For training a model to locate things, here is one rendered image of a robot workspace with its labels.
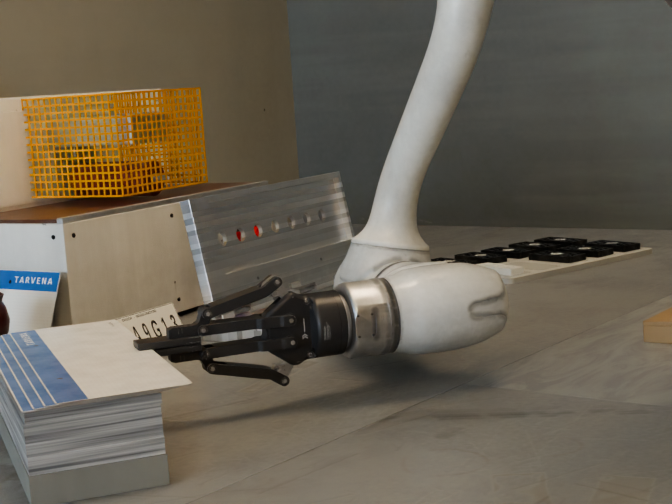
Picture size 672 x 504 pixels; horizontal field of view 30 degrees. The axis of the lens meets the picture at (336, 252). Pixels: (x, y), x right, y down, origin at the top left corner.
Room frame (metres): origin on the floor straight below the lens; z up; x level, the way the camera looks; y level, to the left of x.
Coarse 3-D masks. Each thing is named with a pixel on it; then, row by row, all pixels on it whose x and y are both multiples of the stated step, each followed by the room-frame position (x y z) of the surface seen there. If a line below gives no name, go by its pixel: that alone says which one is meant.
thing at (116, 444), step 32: (0, 384) 1.32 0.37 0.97; (0, 416) 1.35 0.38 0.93; (32, 416) 1.12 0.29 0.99; (64, 416) 1.13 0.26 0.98; (96, 416) 1.14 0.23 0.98; (128, 416) 1.15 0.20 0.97; (160, 416) 1.16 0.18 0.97; (32, 448) 1.12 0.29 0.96; (64, 448) 1.13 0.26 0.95; (96, 448) 1.14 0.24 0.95; (128, 448) 1.15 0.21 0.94; (160, 448) 1.16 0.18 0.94; (32, 480) 1.11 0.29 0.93; (64, 480) 1.12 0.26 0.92; (96, 480) 1.13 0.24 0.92; (128, 480) 1.14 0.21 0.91; (160, 480) 1.15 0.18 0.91
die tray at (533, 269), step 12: (624, 252) 2.37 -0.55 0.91; (636, 252) 2.36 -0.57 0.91; (648, 252) 2.39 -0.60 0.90; (516, 264) 2.31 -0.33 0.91; (528, 264) 2.30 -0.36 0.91; (540, 264) 2.29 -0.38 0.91; (552, 264) 2.28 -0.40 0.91; (564, 264) 2.27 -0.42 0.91; (576, 264) 2.26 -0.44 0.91; (588, 264) 2.28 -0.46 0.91; (600, 264) 2.30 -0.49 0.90; (504, 276) 2.18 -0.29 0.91; (516, 276) 2.17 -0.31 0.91; (528, 276) 2.18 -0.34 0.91; (540, 276) 2.20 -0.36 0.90
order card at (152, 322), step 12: (144, 312) 1.78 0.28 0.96; (156, 312) 1.80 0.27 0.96; (168, 312) 1.82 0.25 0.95; (132, 324) 1.75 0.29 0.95; (144, 324) 1.76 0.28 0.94; (156, 324) 1.78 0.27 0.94; (168, 324) 1.80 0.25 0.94; (180, 324) 1.82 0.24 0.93; (144, 336) 1.75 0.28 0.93; (156, 336) 1.77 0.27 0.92
